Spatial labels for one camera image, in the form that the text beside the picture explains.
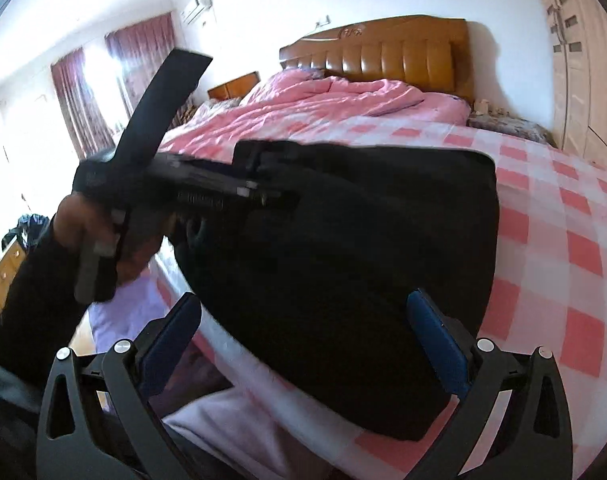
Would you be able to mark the person left hand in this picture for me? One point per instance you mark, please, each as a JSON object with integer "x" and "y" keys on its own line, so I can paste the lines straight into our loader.
{"x": 79, "y": 220}

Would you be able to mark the pink quilt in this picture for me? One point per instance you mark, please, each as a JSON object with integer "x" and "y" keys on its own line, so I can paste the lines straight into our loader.
{"x": 297, "y": 98}

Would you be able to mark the maroon curtain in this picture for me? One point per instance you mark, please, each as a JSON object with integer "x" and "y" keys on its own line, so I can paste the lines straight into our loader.
{"x": 99, "y": 85}

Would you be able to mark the wooden nightstand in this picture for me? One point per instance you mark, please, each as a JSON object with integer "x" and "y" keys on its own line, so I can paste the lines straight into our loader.
{"x": 235, "y": 88}

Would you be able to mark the white air conditioner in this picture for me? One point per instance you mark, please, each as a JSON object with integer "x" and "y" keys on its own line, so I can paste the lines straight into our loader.
{"x": 194, "y": 9}

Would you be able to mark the purple blanket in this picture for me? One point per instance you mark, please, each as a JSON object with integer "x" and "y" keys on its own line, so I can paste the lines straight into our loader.
{"x": 127, "y": 313}

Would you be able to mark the pink checkered bed sheet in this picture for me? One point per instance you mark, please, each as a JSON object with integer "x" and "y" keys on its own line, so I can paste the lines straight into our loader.
{"x": 550, "y": 287}

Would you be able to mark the wooden dresser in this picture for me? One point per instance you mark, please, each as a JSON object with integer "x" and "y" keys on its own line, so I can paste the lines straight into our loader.
{"x": 10, "y": 261}

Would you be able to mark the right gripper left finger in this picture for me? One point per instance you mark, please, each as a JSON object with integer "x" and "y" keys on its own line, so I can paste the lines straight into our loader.
{"x": 73, "y": 442}

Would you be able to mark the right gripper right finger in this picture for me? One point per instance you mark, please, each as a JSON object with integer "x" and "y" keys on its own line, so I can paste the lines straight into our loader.
{"x": 534, "y": 440}

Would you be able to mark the black pants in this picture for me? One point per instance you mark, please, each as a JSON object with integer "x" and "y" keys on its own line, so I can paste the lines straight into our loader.
{"x": 315, "y": 284}

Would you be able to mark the wooden bed headboard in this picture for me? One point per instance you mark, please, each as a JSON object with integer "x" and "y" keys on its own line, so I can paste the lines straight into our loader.
{"x": 431, "y": 54}

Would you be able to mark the light wooden wardrobe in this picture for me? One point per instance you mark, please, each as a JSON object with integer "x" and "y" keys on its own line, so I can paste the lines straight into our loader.
{"x": 578, "y": 35}

